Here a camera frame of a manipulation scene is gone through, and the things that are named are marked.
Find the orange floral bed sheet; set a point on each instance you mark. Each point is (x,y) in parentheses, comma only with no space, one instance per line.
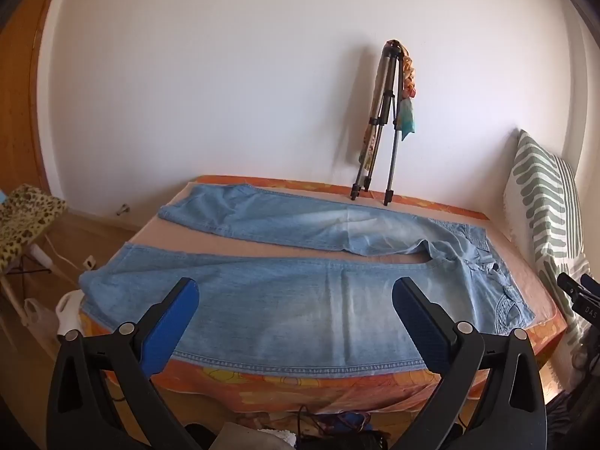
(328,384)

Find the colourful patterned scarf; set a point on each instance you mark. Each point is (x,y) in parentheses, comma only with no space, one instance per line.
(408,117)

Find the grey camera tripod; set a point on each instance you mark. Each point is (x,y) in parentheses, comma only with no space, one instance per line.
(393,150)

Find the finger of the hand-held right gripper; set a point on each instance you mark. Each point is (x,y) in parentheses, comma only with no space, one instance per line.
(591,283)
(569,283)

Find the white plastic cylinder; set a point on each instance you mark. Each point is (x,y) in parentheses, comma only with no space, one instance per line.
(44,255)

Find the leopard print cushion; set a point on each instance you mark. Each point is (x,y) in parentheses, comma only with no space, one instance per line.
(28,215)

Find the light blue denim pants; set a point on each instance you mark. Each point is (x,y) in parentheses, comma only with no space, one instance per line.
(281,300)

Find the green striped white pillow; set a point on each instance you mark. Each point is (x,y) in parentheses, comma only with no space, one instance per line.
(539,197)

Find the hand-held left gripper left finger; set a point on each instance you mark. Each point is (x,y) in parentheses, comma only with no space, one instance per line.
(168,328)

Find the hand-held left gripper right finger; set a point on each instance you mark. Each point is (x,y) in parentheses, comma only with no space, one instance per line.
(422,328)

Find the white fan heater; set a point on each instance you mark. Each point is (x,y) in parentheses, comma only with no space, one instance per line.
(70,314)

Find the dark cloth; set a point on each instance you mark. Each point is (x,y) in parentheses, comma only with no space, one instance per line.
(576,412)

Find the metal door stopper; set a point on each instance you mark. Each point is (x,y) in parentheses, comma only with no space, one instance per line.
(123,208)

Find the wooden door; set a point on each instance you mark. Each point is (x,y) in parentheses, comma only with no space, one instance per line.
(18,126)

